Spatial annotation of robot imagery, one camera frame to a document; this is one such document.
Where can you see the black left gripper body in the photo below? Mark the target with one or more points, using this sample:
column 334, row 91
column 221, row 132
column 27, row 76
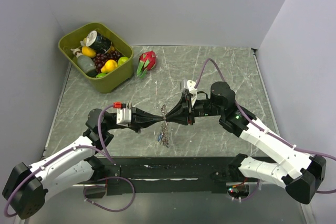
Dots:
column 113, row 127

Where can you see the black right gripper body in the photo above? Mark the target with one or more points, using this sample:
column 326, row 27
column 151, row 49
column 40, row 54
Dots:
column 202, row 108

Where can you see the round metal key ring plate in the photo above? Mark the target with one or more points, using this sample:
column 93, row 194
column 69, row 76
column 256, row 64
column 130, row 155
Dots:
column 163, row 137

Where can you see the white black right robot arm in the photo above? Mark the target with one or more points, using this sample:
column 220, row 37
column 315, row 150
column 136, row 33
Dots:
column 298, row 172

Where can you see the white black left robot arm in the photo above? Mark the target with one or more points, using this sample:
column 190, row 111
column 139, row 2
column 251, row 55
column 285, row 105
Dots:
column 30, row 186

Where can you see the olive green plastic bin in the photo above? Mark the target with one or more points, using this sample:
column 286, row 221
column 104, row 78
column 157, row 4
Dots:
column 109, row 82

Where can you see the green lime toy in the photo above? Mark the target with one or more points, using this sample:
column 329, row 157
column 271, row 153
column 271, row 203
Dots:
column 101, row 75

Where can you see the yellow pear toy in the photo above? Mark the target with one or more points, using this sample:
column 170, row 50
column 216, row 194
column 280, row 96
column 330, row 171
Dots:
column 109, row 66

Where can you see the red dragon fruit toy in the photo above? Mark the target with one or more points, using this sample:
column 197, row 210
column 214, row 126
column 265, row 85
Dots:
column 147, row 61

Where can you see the green apple toy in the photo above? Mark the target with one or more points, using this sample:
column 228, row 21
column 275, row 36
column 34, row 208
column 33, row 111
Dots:
column 122, row 60

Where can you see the dark purple grape bunch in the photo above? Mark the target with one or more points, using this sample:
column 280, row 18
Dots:
column 101, row 59

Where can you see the grey pump bottle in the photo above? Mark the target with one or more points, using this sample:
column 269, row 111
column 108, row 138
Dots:
column 85, row 63

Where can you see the yellow lemon toy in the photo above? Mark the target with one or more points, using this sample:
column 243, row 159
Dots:
column 89, row 52

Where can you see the black cylindrical can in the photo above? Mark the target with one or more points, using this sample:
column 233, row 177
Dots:
column 98, row 42

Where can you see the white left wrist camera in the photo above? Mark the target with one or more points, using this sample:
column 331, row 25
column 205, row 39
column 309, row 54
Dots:
column 124, row 113

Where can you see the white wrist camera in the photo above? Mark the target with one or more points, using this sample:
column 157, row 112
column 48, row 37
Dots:
column 124, row 113
column 188, row 88

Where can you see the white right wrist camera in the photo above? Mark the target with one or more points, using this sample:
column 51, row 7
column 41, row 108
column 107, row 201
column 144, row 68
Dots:
column 188, row 88

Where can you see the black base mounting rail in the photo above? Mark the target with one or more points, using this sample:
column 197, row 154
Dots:
column 165, row 175

